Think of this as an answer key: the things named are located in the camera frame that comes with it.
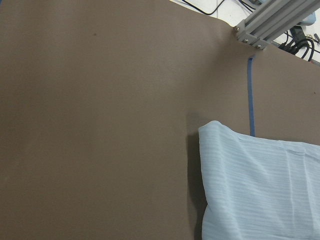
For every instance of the light blue button-up shirt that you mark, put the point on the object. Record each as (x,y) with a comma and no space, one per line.
(258,189)

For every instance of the aluminium frame post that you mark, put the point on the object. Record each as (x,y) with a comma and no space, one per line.
(271,19)

